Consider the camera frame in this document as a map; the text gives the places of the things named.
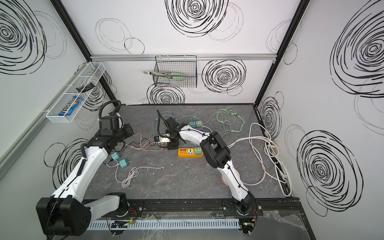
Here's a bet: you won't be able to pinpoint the orange power strip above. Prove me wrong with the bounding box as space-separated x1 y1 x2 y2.
178 148 204 158

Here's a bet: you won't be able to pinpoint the green tongs in basket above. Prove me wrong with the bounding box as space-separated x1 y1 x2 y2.
143 71 187 85

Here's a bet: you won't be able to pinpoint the green thin cable bundle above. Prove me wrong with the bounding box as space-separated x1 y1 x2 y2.
203 112 246 139

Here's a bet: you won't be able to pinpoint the white wire wall shelf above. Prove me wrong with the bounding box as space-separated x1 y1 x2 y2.
46 62 106 124

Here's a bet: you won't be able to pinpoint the white coiled power cable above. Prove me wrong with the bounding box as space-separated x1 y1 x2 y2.
227 122 292 198

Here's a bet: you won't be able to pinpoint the purple power strip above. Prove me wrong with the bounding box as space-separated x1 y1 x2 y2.
196 126 204 132

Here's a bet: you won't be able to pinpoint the black corrugated cable conduit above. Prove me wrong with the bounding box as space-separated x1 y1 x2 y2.
155 108 169 136

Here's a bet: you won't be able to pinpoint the brown thin cable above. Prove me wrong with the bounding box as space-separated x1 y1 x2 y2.
124 133 164 152

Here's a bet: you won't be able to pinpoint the black wire wall basket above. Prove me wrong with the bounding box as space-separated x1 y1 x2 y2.
150 55 198 88

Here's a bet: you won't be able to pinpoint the left black corrugated conduit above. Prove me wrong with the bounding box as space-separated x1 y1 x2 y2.
98 99 122 119

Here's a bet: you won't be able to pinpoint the black thin cable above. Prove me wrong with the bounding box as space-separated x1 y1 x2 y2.
131 136 160 145

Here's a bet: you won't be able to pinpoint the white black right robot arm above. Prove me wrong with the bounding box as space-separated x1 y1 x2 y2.
159 116 255 215

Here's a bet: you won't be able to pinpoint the teal multi-head charging cable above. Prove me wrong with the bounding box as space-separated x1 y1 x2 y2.
151 111 199 136

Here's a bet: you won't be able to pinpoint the blue candy packet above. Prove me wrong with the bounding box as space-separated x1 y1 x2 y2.
59 96 83 116

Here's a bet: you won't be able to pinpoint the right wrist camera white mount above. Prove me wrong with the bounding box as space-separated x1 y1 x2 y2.
154 136 171 149

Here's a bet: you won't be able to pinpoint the white thin charging cable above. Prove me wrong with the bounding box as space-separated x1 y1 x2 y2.
115 163 165 189

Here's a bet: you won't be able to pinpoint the white slotted cable duct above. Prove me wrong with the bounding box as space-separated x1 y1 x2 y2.
88 219 241 231

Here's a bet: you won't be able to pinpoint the light green multi-head charging cable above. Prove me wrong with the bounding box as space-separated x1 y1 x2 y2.
215 108 246 128

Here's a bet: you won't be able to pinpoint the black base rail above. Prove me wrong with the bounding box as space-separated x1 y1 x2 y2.
103 198 305 219

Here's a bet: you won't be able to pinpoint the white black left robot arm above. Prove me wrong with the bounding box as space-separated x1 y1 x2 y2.
36 114 134 237

